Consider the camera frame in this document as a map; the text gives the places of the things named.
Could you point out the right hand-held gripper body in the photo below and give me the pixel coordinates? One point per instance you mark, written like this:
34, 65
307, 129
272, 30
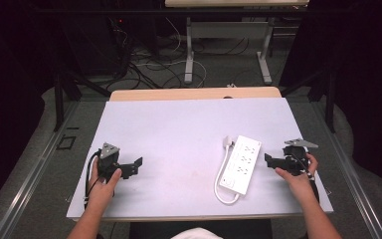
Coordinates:
295, 159

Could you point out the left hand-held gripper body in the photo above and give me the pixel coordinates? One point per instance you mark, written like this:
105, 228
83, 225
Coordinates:
107, 162

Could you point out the white power strip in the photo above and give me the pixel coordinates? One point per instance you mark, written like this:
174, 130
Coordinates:
242, 164

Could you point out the person's right hand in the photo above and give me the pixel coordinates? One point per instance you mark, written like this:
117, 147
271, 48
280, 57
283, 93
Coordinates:
298, 184

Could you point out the person's left hand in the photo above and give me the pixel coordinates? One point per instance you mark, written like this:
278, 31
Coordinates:
102, 191

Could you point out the white power plug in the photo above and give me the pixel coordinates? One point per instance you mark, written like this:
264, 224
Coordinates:
228, 141

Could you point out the white table mat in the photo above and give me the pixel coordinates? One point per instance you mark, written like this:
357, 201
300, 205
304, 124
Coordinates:
179, 146

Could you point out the black metal stand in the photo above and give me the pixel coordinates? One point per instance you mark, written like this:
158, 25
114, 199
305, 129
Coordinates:
59, 99
330, 99

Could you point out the wooden table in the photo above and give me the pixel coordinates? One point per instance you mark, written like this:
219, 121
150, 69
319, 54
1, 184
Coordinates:
179, 94

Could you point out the black equipment cabinet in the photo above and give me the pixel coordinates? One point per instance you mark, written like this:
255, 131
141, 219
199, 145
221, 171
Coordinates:
93, 43

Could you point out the white-legged background desk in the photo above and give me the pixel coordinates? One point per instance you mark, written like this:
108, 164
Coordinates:
229, 30

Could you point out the metal floor rail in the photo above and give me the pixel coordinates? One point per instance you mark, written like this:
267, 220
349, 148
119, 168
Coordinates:
30, 179
351, 179

